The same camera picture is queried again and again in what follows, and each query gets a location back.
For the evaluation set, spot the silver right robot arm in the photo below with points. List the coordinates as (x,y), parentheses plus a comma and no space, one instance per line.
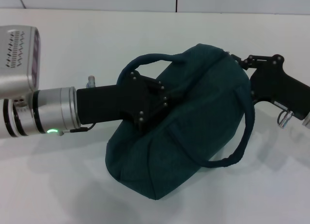
(307,120)

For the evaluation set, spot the dark teal fabric lunch bag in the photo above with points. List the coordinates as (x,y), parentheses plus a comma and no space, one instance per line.
(193,117)

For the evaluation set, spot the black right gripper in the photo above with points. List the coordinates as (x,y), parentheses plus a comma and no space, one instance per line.
(278,83)

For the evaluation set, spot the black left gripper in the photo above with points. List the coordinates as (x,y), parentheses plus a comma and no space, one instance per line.
(113,103)

